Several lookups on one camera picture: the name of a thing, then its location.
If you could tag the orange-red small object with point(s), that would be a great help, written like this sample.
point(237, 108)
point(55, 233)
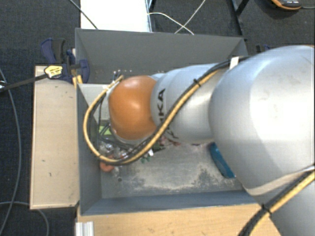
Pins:
point(105, 167)

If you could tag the lime green flat object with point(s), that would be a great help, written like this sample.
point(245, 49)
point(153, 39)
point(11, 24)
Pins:
point(104, 130)

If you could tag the pale wood flat board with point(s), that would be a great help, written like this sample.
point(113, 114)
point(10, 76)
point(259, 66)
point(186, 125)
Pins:
point(54, 141)

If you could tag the grey metal bin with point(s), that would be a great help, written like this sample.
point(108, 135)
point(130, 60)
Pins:
point(172, 178)

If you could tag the blue rounded object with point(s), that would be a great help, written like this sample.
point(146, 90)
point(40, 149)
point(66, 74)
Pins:
point(221, 162)

